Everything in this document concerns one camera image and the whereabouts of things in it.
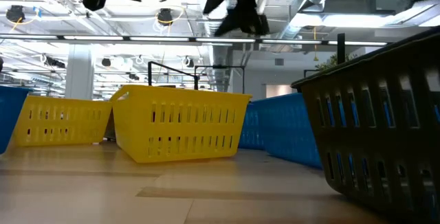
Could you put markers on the white building pillar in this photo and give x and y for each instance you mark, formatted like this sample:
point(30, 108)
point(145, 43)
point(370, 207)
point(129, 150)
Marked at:
point(79, 73)

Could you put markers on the long ceiling light strip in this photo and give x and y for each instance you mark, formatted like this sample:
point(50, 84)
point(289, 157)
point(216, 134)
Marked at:
point(158, 38)

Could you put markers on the black vertical post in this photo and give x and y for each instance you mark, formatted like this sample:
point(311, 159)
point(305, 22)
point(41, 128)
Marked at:
point(341, 48)

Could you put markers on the yellow plastic slotted basket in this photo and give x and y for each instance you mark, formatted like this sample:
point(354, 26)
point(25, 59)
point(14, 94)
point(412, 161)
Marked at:
point(192, 100)
point(68, 124)

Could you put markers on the blue plastic slotted basket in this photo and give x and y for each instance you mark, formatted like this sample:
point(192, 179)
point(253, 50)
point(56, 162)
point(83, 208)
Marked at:
point(10, 114)
point(251, 128)
point(288, 128)

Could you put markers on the black ceiling-mounted device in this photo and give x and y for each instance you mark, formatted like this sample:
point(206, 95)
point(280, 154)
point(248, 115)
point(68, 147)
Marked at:
point(15, 13)
point(165, 16)

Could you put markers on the potted green plant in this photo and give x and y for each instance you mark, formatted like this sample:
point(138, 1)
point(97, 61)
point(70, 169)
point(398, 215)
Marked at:
point(335, 62)

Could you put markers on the black plastic slotted basket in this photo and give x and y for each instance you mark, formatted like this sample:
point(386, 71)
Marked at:
point(110, 128)
point(378, 141)

